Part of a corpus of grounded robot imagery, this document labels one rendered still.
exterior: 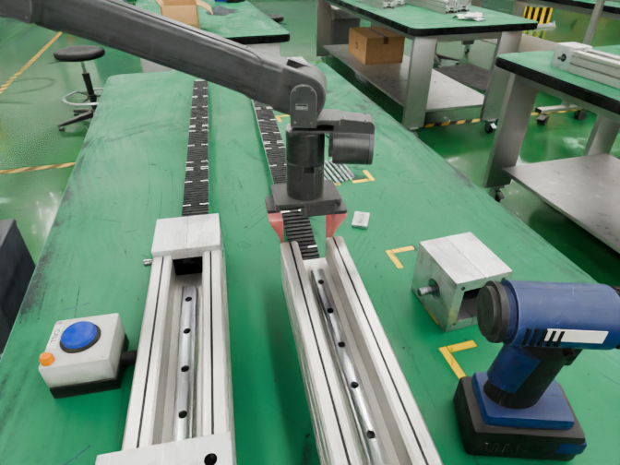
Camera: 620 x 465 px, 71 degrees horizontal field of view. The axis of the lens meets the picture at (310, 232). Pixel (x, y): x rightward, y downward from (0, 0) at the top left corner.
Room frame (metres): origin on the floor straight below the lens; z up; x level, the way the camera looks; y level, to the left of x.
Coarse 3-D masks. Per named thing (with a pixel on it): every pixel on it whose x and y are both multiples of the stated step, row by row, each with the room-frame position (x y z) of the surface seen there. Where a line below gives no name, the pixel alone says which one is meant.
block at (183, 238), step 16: (160, 224) 0.58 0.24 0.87; (176, 224) 0.58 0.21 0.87; (192, 224) 0.58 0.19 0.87; (208, 224) 0.58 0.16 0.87; (160, 240) 0.53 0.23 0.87; (176, 240) 0.53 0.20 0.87; (192, 240) 0.53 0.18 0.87; (208, 240) 0.53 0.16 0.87; (176, 256) 0.51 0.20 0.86; (192, 256) 0.51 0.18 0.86; (224, 256) 0.60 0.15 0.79; (176, 272) 0.52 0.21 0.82; (192, 272) 0.53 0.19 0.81; (224, 272) 0.53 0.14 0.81
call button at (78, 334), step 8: (72, 328) 0.37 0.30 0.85; (80, 328) 0.37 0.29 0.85; (88, 328) 0.37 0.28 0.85; (64, 336) 0.36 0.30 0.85; (72, 336) 0.36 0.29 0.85; (80, 336) 0.36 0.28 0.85; (88, 336) 0.36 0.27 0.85; (64, 344) 0.35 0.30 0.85; (72, 344) 0.35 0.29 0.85; (80, 344) 0.35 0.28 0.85
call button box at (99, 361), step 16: (64, 320) 0.40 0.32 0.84; (80, 320) 0.40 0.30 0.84; (96, 320) 0.40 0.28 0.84; (112, 320) 0.40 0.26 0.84; (96, 336) 0.37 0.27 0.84; (112, 336) 0.37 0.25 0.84; (64, 352) 0.35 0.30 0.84; (80, 352) 0.35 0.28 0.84; (96, 352) 0.35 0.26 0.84; (112, 352) 0.35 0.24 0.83; (128, 352) 0.38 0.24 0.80; (48, 368) 0.33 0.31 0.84; (64, 368) 0.33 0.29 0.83; (80, 368) 0.33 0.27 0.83; (96, 368) 0.34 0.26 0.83; (112, 368) 0.34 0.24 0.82; (48, 384) 0.32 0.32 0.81; (64, 384) 0.33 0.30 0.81; (80, 384) 0.33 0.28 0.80; (96, 384) 0.33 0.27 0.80; (112, 384) 0.34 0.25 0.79
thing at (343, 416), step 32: (288, 256) 0.50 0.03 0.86; (288, 288) 0.46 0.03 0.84; (320, 288) 0.47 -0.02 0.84; (352, 288) 0.44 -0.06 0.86; (320, 320) 0.42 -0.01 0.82; (352, 320) 0.40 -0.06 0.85; (320, 352) 0.33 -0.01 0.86; (352, 352) 0.36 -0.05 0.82; (384, 352) 0.33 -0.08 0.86; (320, 384) 0.29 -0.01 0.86; (352, 384) 0.31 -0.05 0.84; (384, 384) 0.29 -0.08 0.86; (320, 416) 0.25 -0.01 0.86; (352, 416) 0.27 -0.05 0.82; (384, 416) 0.27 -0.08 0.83; (416, 416) 0.25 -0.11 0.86; (320, 448) 0.25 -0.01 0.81; (352, 448) 0.22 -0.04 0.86; (384, 448) 0.23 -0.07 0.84; (416, 448) 0.22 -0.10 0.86
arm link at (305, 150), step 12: (288, 132) 0.57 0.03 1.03; (300, 132) 0.57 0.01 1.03; (312, 132) 0.57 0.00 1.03; (324, 132) 0.57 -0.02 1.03; (288, 144) 0.57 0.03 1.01; (300, 144) 0.56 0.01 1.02; (312, 144) 0.56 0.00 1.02; (324, 144) 0.58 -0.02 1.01; (288, 156) 0.58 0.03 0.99; (300, 156) 0.56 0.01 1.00; (312, 156) 0.56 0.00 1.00; (324, 156) 0.59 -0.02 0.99
